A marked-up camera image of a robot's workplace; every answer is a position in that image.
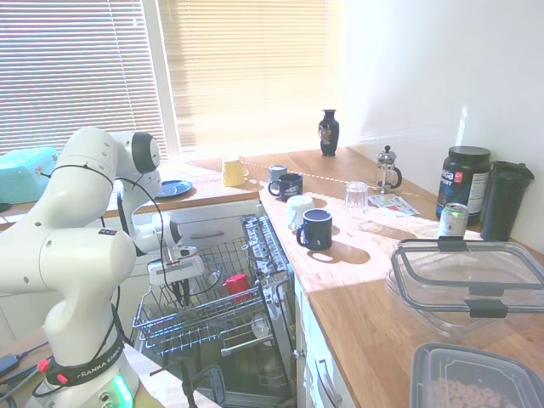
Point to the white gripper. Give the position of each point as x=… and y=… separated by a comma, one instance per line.
x=178, y=270

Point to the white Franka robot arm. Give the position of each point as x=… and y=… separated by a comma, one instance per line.
x=81, y=212

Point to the red mug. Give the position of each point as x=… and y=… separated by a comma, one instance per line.
x=236, y=287

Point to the open dishwasher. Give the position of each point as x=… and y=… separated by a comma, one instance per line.
x=272, y=255

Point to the yellow mug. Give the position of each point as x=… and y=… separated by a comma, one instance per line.
x=233, y=172

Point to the white mug lying sideways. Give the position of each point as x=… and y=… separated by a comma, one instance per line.
x=297, y=209

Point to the plain navy mug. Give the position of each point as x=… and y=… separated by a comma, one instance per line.
x=318, y=231

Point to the navy mug with white print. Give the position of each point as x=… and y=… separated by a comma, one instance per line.
x=292, y=187

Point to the grey mug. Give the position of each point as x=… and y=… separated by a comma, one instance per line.
x=276, y=171

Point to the clear wine glass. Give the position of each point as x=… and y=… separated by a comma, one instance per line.
x=213, y=278

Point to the white bowl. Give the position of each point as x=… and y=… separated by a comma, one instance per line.
x=258, y=326

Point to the blue plate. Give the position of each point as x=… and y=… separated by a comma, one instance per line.
x=175, y=189

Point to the silver cabinet knob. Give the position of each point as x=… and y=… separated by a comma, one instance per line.
x=298, y=354

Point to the teal plastic container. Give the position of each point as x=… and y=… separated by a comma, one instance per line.
x=25, y=170

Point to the clear drinking glass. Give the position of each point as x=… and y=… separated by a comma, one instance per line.
x=356, y=197

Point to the dark blue painted vase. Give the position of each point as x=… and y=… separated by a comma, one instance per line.
x=329, y=132

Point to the cream window blind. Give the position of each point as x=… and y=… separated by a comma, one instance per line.
x=255, y=76

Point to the printed paper leaflet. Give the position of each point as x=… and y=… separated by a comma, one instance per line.
x=393, y=205

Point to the glass french press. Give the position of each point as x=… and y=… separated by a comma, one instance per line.
x=387, y=172

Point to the clear plastic container base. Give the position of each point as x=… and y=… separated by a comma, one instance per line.
x=425, y=314

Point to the white window blind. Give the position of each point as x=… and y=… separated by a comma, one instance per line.
x=85, y=64

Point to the white and green drink can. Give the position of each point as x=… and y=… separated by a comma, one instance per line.
x=452, y=221

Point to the clear container with clip lid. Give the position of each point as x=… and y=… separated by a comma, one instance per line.
x=467, y=268

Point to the grey lidded cereal container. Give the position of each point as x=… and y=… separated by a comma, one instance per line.
x=472, y=378

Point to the black protein powder tub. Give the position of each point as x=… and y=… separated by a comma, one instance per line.
x=465, y=183

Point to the black shaker bottle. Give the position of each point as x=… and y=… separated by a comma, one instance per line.
x=506, y=200

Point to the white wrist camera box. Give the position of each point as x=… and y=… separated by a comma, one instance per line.
x=180, y=252

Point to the black camera stand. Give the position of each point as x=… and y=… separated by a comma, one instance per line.
x=189, y=382

